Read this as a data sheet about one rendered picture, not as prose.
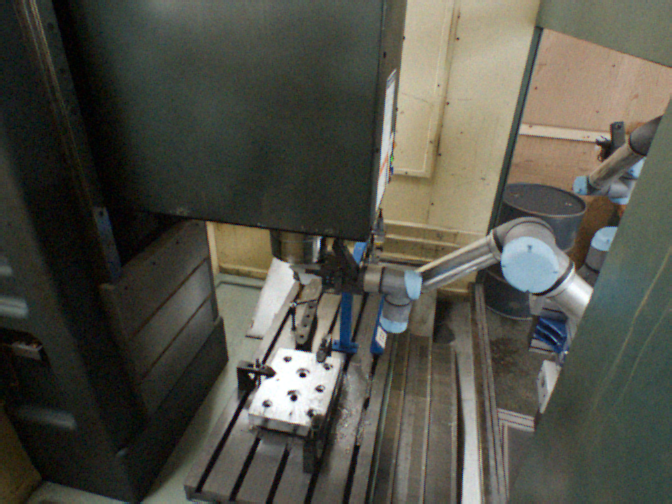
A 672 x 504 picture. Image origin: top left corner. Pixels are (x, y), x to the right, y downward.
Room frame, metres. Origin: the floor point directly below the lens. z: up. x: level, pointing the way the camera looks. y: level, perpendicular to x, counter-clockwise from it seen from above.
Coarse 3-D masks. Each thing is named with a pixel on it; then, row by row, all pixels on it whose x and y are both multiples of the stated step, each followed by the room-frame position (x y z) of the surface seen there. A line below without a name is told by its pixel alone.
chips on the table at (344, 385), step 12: (348, 384) 1.08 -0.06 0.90; (372, 384) 1.09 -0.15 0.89; (336, 396) 1.04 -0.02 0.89; (360, 396) 1.03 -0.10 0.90; (336, 408) 0.98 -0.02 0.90; (348, 408) 0.98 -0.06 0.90; (336, 420) 0.93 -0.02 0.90; (360, 420) 0.94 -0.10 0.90; (336, 432) 0.89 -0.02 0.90; (360, 432) 0.90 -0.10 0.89; (360, 444) 0.86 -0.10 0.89
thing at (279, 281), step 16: (272, 272) 1.96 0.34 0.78; (288, 272) 1.95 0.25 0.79; (272, 288) 1.87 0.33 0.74; (288, 288) 1.86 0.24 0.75; (272, 304) 1.78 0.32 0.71; (416, 304) 1.75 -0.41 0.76; (432, 304) 1.74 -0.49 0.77; (256, 320) 1.70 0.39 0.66; (272, 320) 1.69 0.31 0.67; (416, 320) 1.67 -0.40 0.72; (432, 320) 1.66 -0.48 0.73; (256, 336) 1.62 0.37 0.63
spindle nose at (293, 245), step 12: (276, 240) 0.98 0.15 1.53; (288, 240) 0.97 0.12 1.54; (300, 240) 0.96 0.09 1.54; (312, 240) 0.98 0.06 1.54; (324, 240) 1.01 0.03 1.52; (276, 252) 0.99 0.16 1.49; (288, 252) 0.97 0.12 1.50; (300, 252) 0.96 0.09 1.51; (312, 252) 0.98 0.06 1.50; (324, 252) 1.01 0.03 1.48; (300, 264) 0.97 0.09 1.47
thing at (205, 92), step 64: (128, 0) 0.98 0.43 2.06; (192, 0) 0.96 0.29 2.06; (256, 0) 0.93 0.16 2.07; (320, 0) 0.90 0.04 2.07; (384, 0) 0.89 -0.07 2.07; (128, 64) 0.99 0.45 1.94; (192, 64) 0.96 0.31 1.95; (256, 64) 0.93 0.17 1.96; (320, 64) 0.90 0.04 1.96; (384, 64) 0.92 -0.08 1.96; (128, 128) 1.00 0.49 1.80; (192, 128) 0.96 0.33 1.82; (256, 128) 0.93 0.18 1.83; (320, 128) 0.90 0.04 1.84; (128, 192) 1.00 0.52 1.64; (192, 192) 0.97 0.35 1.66; (256, 192) 0.93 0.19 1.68; (320, 192) 0.90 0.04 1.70; (384, 192) 1.17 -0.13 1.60
